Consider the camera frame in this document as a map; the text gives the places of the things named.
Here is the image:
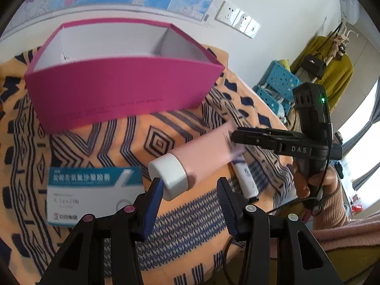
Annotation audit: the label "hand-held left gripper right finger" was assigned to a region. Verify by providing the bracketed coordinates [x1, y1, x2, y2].
[217, 177, 339, 285]

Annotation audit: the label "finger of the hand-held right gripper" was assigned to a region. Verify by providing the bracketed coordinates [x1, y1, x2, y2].
[231, 127, 308, 155]

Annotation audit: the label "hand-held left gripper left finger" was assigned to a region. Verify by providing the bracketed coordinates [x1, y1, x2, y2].
[38, 178, 164, 285]

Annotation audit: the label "pink tube with white cap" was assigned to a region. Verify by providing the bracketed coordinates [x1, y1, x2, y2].
[148, 120, 245, 202]

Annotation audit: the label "blue and white medicine box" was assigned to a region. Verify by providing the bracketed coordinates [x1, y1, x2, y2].
[47, 166, 145, 228]

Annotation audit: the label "pink cardboard box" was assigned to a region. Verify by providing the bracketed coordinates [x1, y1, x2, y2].
[24, 19, 225, 134]

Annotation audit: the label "person's right forearm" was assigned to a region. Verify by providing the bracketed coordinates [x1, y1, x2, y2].
[303, 184, 380, 285]

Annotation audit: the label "person's right hand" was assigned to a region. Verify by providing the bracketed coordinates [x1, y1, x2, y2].
[292, 161, 341, 204]

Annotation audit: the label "small white tube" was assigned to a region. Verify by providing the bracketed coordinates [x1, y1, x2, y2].
[231, 151, 259, 200]

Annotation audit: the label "teal plastic basket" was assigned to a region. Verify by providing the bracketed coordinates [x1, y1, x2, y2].
[252, 85, 290, 119]

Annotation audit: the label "blue plastic crates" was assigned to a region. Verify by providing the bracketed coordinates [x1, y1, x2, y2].
[261, 60, 303, 97]

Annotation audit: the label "yellow coat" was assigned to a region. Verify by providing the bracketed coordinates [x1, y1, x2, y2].
[289, 36, 354, 113]

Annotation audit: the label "black handbag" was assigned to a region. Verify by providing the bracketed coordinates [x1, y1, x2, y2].
[300, 53, 327, 81]

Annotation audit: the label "grey curtain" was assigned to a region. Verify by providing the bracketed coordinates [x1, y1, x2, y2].
[366, 77, 380, 125]

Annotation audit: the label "orange patterned blanket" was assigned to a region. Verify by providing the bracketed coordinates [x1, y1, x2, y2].
[0, 46, 300, 285]

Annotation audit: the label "white coat rack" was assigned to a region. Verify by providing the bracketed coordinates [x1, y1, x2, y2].
[327, 21, 361, 66]

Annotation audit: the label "white wall socket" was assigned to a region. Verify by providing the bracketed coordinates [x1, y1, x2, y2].
[235, 8, 251, 33]
[214, 0, 238, 26]

